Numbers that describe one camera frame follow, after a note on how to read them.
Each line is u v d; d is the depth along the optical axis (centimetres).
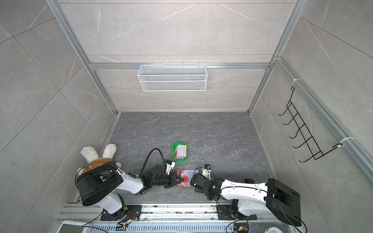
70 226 66
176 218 73
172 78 100
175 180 78
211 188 60
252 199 46
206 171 75
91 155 84
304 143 65
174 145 95
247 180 82
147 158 73
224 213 74
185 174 85
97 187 45
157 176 68
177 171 86
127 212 72
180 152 92
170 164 81
